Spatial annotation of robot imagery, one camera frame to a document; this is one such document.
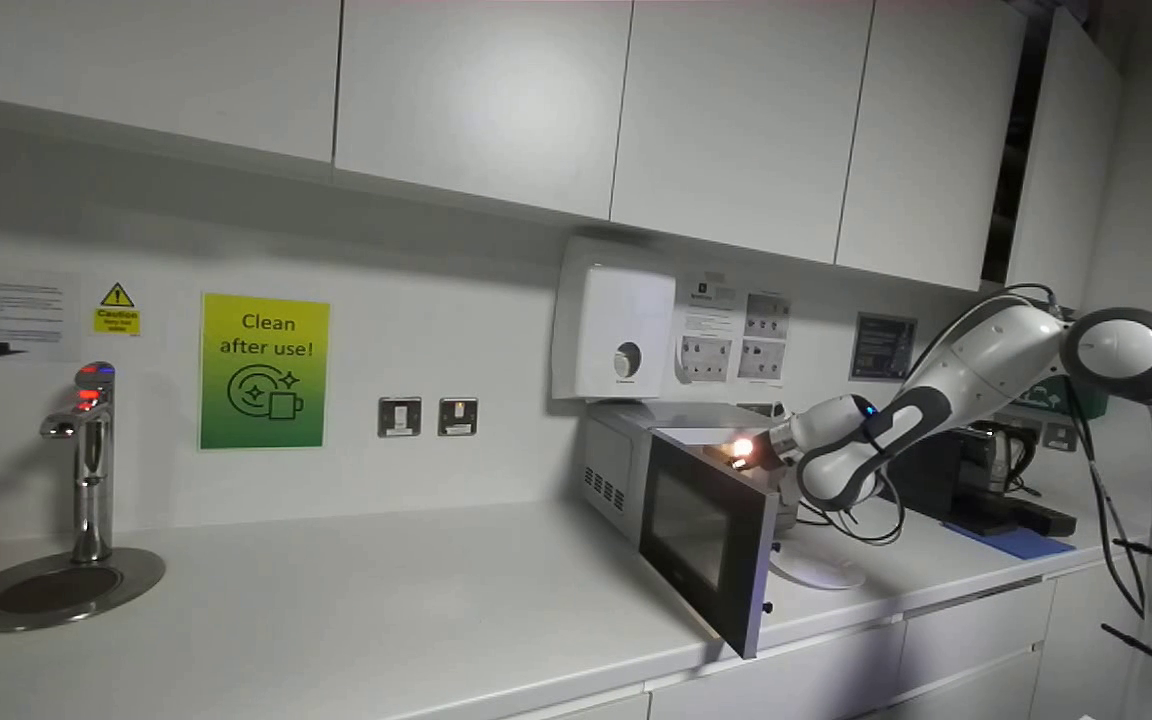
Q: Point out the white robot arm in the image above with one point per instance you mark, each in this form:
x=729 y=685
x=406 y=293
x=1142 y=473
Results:
x=974 y=368

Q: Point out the silver microwave oven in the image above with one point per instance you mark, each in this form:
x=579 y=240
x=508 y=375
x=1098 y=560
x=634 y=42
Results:
x=617 y=445

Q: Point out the microwave door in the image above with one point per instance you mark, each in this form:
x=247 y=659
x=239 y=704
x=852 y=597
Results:
x=708 y=534

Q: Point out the white paper towel dispenser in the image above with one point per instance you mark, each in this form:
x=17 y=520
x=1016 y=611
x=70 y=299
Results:
x=613 y=320

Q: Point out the cabinet door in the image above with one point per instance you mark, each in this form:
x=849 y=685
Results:
x=931 y=138
x=739 y=122
x=487 y=97
x=248 y=75
x=1066 y=168

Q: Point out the green clean after use sign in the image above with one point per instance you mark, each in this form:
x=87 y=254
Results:
x=261 y=375

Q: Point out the upper cabinet door left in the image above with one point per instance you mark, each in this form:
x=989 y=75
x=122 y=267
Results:
x=248 y=75

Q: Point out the yellow warning sticker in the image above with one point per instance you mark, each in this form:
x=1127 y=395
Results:
x=116 y=314

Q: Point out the blue mat under machine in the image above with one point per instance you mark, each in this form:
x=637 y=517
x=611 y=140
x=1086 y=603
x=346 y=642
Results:
x=1016 y=541

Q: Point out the chrome water tap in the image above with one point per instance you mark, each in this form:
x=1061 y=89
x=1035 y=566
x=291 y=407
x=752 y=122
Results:
x=89 y=430

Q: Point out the upper cabinet door right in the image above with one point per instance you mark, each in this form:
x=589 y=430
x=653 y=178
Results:
x=1066 y=168

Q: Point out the white notice label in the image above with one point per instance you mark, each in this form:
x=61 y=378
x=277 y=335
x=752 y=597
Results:
x=1 y=310

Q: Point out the right steel wall socket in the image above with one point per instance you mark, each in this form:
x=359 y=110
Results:
x=458 y=417

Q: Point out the steel wall socket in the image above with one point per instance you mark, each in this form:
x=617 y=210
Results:
x=399 y=417
x=458 y=417

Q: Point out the left steel wall socket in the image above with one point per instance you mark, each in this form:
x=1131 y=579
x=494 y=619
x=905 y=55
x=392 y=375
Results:
x=399 y=417

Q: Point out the dark framed wall notice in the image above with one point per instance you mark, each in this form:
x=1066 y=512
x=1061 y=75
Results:
x=881 y=350

